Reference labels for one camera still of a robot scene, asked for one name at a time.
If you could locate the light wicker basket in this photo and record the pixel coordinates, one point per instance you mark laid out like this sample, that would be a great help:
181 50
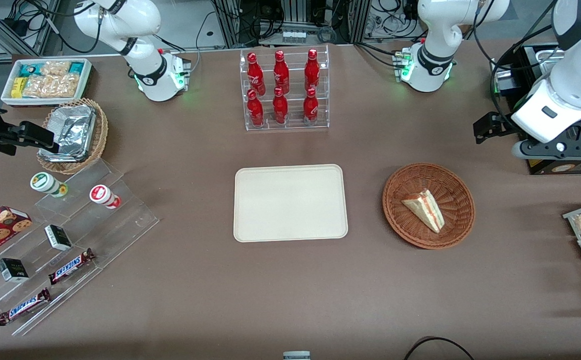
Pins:
101 135

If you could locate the snickers chocolate bar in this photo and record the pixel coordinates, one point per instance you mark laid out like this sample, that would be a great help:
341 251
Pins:
70 266
24 306

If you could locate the black hot food display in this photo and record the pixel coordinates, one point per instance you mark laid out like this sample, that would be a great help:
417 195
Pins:
533 65

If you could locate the white rectangular snack bin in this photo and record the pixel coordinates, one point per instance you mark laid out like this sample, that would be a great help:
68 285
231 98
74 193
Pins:
8 95

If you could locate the teal snack packet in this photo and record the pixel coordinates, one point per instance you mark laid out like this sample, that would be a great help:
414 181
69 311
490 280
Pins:
29 69
76 67

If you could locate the clear acrylic stepped shelf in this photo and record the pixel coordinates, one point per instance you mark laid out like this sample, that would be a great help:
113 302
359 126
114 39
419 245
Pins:
120 227

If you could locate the grey power strip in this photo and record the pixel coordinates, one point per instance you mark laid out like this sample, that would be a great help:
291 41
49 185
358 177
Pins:
293 36

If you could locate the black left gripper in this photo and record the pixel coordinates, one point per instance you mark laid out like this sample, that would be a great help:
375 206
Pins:
501 123

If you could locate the clear acrylic bottle rack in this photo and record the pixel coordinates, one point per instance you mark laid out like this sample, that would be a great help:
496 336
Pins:
293 122

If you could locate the beige plastic tray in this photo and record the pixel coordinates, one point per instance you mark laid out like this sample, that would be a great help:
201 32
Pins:
290 202

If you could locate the brown round wicker basket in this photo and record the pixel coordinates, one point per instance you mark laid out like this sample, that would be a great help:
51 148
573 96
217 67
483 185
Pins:
405 225

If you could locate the small black carton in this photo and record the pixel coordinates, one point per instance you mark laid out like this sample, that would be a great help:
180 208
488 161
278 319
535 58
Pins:
13 270
58 237

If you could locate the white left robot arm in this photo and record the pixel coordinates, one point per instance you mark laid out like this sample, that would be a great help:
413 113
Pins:
433 30

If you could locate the red cola bottle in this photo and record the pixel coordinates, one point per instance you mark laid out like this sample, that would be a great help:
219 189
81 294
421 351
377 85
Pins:
312 70
255 75
310 108
281 74
280 109
255 111

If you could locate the aluminium foil container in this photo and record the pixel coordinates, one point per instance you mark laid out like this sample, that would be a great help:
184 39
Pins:
73 130

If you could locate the red lid yogurt cup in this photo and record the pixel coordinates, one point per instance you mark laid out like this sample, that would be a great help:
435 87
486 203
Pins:
102 195

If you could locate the large clear cracker bag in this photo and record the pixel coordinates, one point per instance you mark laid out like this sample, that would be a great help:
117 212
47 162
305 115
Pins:
50 86

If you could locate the green lid yogurt cup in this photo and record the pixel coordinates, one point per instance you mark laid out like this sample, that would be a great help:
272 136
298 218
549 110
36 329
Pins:
45 182

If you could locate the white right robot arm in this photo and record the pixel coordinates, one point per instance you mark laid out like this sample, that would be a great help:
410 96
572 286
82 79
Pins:
140 20

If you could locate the small clear cracker bag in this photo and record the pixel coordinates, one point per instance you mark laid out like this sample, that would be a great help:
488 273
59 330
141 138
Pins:
55 67

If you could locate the grey white device edge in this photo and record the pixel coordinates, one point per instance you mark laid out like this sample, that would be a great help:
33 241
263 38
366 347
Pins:
296 355

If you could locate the triangular sandwich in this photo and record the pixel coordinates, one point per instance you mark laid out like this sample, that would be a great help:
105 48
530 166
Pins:
426 210

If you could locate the yellow snack box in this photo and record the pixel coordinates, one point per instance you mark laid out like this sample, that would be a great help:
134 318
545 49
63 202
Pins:
18 87

